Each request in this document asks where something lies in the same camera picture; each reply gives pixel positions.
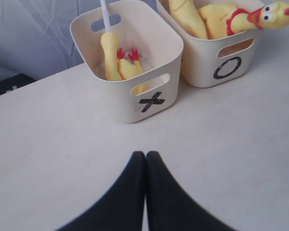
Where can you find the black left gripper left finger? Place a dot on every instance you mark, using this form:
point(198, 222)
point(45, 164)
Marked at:
point(121, 208)

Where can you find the cream bin marked O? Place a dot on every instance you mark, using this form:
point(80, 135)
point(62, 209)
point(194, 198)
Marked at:
point(206, 63)

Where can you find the cream bin marked X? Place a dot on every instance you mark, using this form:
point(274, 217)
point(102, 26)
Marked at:
point(140, 32)

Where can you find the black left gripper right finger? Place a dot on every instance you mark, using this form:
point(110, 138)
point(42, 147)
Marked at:
point(169, 207)

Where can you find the white backdrop curtain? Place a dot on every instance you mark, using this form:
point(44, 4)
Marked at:
point(35, 38)

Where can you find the yellow rubber chicken top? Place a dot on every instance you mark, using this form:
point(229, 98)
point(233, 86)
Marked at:
point(227, 18)

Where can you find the headless yellow chicken body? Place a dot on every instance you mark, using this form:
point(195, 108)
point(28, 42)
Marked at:
point(126, 69)

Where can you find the black equipment beside table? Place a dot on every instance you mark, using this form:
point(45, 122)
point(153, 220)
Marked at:
point(15, 82)

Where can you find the yellow rubber chicken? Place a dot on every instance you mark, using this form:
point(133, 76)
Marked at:
point(227, 18)
point(186, 15)

